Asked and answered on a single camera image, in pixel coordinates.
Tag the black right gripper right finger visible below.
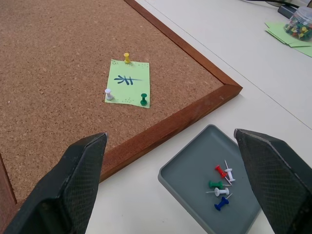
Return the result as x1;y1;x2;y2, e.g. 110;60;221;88
234;128;312;234

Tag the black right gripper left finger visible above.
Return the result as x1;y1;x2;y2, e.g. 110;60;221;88
4;132;108;234

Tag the red push pin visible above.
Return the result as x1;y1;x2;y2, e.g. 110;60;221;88
214;165;232;185

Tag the blue push pin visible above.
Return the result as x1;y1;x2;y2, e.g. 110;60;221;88
214;193;234;212

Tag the wood-framed cork board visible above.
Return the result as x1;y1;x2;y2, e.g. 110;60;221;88
0;0;243;229

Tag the green paper note with drawing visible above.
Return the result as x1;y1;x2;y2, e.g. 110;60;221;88
104;59;151;108

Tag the clear jar of push pins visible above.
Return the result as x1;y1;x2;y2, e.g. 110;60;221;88
283;6;312;41

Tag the grey plastic tray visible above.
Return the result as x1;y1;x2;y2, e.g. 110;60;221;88
157;124;262;234

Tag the stack of green paper notes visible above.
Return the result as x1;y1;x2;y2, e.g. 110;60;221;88
264;21;312;58

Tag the dark grey adapter block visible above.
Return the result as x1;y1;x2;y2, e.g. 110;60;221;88
278;5;297;20

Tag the black cable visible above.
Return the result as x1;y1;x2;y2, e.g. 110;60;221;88
240;0;301;9

